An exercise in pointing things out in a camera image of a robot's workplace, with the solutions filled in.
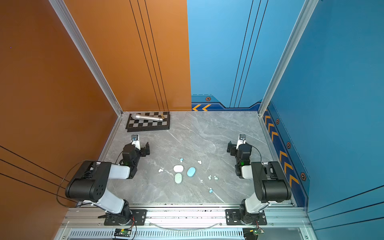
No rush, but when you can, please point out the right aluminium corner post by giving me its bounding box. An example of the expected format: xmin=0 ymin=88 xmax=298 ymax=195
xmin=258 ymin=0 xmax=319 ymax=118

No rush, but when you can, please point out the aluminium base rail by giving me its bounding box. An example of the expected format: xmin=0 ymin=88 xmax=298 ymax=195
xmin=55 ymin=204 xmax=316 ymax=240

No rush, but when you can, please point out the left green circuit board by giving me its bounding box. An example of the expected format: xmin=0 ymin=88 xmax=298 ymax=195
xmin=113 ymin=229 xmax=133 ymax=240

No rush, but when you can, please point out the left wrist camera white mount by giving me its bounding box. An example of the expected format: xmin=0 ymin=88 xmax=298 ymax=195
xmin=131 ymin=135 xmax=141 ymax=150

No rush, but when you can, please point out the black white chessboard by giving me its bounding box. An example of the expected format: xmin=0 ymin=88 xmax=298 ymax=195
xmin=126 ymin=112 xmax=171 ymax=132

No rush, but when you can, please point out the silver microphone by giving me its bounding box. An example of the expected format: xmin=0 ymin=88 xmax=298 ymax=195
xmin=132 ymin=114 xmax=164 ymax=122

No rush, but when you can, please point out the mint green earbud charging case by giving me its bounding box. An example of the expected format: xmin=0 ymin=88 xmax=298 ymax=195
xmin=175 ymin=173 xmax=183 ymax=184

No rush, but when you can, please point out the right green circuit board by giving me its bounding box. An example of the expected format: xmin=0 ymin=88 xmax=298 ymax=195
xmin=243 ymin=228 xmax=265 ymax=240

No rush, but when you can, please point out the green circuit board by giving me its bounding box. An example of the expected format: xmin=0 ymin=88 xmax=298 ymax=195
xmin=243 ymin=228 xmax=265 ymax=240
xmin=113 ymin=229 xmax=133 ymax=240

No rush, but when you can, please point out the blue earbud charging case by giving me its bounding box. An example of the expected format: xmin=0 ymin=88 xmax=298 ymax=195
xmin=187 ymin=167 xmax=196 ymax=178

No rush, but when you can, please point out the left aluminium corner post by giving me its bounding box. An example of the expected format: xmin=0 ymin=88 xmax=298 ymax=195
xmin=49 ymin=0 xmax=123 ymax=117

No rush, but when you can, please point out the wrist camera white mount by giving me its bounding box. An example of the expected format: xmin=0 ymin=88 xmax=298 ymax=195
xmin=236 ymin=134 xmax=246 ymax=150
xmin=131 ymin=135 xmax=141 ymax=150

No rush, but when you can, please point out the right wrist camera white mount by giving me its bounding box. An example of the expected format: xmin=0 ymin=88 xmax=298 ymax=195
xmin=236 ymin=134 xmax=246 ymax=150

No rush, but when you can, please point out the white earbud charging case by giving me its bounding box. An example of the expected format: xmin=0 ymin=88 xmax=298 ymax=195
xmin=173 ymin=165 xmax=184 ymax=173

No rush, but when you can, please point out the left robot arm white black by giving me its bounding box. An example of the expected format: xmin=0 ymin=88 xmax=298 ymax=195
xmin=65 ymin=140 xmax=150 ymax=226

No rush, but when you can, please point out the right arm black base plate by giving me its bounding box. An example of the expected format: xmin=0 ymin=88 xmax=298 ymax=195
xmin=225 ymin=209 xmax=268 ymax=226

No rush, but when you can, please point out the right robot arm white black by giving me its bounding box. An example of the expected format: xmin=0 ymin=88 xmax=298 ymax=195
xmin=226 ymin=140 xmax=292 ymax=226

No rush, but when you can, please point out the aluminium corner post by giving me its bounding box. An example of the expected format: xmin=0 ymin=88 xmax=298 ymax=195
xmin=49 ymin=0 xmax=123 ymax=117
xmin=258 ymin=0 xmax=319 ymax=118

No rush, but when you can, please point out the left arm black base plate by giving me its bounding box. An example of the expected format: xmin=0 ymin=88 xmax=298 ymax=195
xmin=104 ymin=209 xmax=147 ymax=226

